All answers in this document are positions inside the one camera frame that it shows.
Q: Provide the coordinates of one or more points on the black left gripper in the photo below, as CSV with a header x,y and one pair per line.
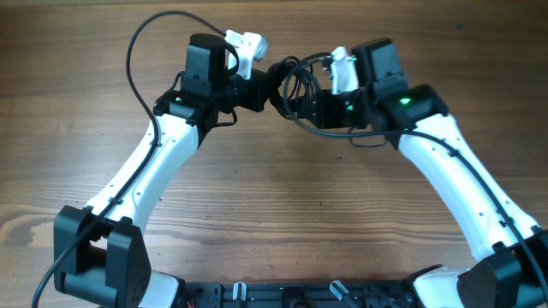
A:
x,y
259,85

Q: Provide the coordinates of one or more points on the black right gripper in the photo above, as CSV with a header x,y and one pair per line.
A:
x,y
326,116

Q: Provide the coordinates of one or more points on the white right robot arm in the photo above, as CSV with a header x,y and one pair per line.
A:
x,y
370,95

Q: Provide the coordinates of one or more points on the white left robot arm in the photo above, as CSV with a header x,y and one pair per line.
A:
x,y
99,250

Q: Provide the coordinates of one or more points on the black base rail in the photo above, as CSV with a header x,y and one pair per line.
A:
x,y
337,294

